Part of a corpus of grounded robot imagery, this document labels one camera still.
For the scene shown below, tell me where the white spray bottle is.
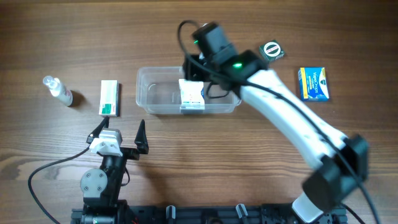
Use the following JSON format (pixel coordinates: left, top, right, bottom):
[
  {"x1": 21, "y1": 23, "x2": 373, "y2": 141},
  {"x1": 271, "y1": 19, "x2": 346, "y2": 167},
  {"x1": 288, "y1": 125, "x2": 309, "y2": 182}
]
[{"x1": 43, "y1": 76, "x2": 73, "y2": 106}]

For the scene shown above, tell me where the green round-label box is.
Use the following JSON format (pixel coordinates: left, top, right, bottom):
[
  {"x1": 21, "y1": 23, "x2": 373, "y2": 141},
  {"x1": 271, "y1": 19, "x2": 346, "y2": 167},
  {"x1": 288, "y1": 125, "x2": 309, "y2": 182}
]
[{"x1": 259, "y1": 40, "x2": 285, "y2": 62}]

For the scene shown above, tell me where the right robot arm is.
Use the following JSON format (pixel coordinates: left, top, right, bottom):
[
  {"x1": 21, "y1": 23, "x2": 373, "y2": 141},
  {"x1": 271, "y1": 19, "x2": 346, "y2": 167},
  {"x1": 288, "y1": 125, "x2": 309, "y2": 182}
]
[{"x1": 183, "y1": 22, "x2": 369, "y2": 223}]

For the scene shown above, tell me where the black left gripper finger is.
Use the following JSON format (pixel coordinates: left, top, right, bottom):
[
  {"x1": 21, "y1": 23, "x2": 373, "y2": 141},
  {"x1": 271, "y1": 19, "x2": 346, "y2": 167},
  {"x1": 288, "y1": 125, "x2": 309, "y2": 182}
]
[
  {"x1": 134, "y1": 119, "x2": 149, "y2": 149},
  {"x1": 86, "y1": 116, "x2": 109, "y2": 143}
]

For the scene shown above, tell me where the blue yellow VapoDrops box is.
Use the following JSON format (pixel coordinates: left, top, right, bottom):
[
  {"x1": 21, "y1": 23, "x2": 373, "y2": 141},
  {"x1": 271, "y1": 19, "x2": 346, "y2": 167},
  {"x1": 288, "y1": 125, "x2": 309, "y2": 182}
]
[{"x1": 298, "y1": 67, "x2": 330, "y2": 101}]

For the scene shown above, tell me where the white green box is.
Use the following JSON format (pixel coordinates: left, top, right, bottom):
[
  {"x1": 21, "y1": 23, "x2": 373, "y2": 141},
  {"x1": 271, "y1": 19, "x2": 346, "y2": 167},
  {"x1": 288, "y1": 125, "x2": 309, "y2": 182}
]
[{"x1": 99, "y1": 80, "x2": 119, "y2": 117}]

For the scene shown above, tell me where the white medicine box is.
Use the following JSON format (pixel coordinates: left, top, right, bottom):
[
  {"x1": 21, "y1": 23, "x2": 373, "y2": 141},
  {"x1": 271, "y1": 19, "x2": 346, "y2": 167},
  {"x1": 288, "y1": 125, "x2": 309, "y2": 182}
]
[{"x1": 178, "y1": 79, "x2": 205, "y2": 114}]

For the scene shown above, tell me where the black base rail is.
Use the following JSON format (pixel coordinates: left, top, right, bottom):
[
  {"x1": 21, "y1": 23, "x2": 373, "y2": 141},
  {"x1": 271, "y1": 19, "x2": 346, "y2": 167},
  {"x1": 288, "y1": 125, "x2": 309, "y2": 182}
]
[{"x1": 70, "y1": 198, "x2": 348, "y2": 224}]

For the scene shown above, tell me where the clear plastic container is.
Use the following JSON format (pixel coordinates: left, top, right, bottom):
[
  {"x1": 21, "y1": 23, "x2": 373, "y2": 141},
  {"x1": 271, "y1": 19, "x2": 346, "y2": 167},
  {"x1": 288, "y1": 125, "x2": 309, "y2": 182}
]
[{"x1": 136, "y1": 67, "x2": 241, "y2": 114}]

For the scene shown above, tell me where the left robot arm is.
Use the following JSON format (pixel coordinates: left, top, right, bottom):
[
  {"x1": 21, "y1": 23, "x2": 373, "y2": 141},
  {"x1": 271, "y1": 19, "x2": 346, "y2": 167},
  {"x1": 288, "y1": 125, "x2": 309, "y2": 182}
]
[{"x1": 72, "y1": 116, "x2": 149, "y2": 224}]

